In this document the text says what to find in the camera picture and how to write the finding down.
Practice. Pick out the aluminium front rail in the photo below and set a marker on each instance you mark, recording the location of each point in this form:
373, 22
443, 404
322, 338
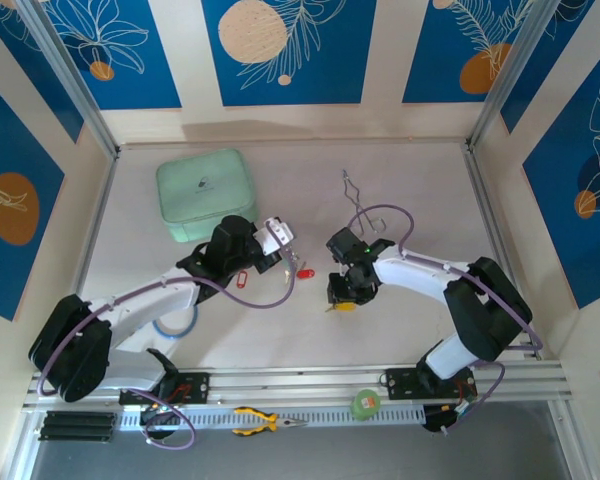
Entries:
300, 385

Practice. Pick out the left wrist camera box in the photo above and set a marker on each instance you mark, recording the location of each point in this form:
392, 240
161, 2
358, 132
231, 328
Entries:
275, 235

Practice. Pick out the yellow tag key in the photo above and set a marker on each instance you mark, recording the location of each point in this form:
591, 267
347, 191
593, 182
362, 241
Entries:
345, 307

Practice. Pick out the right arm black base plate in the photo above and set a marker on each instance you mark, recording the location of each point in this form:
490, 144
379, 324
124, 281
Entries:
397, 382

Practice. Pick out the mint green zip case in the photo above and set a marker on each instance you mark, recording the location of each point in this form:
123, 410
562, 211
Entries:
200, 185

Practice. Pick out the black ridged block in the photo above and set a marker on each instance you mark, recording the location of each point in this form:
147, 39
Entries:
77, 426

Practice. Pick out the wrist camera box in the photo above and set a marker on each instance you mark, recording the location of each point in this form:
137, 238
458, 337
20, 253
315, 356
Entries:
345, 245
275, 235

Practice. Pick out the blue tape roll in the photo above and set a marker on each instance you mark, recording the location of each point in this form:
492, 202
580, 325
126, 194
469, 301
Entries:
196, 317

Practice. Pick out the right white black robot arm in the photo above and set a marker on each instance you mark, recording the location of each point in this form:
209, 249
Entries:
415, 272

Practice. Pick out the metal crucible tongs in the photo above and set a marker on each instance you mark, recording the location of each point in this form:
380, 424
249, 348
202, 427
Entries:
345, 173

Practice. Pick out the green tape roll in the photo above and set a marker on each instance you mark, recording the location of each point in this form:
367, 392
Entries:
364, 405

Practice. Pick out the yellow black pliers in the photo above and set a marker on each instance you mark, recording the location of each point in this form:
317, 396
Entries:
260, 415

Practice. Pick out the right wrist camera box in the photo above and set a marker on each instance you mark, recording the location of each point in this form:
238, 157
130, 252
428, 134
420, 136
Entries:
345, 245

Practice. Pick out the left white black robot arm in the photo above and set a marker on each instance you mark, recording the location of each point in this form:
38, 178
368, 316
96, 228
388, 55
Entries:
145, 300

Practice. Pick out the aluminium corner post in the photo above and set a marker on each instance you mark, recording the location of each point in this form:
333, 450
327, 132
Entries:
504, 75
71, 75

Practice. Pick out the aluminium side rail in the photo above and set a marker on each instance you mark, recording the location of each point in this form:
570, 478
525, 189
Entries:
99, 220
475, 175

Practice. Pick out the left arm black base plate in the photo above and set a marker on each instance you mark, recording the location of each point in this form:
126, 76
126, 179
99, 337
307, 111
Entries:
197, 385

